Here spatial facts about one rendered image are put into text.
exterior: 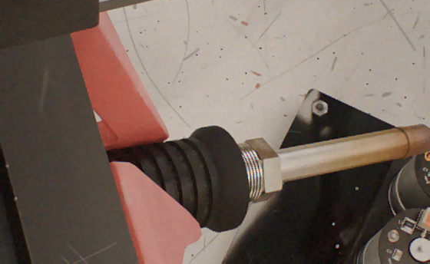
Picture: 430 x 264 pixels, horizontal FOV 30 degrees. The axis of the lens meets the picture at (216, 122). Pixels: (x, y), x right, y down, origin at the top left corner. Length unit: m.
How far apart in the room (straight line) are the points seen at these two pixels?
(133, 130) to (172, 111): 0.15
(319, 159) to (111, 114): 0.06
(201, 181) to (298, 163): 0.03
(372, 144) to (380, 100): 0.12
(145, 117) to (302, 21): 0.18
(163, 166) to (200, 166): 0.01
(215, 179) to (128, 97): 0.03
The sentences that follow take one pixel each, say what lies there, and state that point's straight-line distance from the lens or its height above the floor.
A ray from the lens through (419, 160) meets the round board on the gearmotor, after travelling 0.26.
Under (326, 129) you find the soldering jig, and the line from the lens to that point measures 0.31.
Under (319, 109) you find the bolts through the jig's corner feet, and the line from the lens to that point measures 0.31.
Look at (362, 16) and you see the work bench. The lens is 0.34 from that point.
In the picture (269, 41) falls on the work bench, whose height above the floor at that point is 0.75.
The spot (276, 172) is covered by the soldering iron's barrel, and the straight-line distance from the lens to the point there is 0.19.
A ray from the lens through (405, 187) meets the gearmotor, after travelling 0.27.
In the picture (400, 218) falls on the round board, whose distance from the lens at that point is 0.25.
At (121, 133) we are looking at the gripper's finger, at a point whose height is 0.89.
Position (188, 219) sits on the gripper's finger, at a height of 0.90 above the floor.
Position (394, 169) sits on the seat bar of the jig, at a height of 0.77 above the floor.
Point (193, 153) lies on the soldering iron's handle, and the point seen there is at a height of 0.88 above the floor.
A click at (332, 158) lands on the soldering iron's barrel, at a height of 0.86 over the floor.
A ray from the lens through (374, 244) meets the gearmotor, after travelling 0.26.
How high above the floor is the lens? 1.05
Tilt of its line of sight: 72 degrees down
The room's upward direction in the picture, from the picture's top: straight up
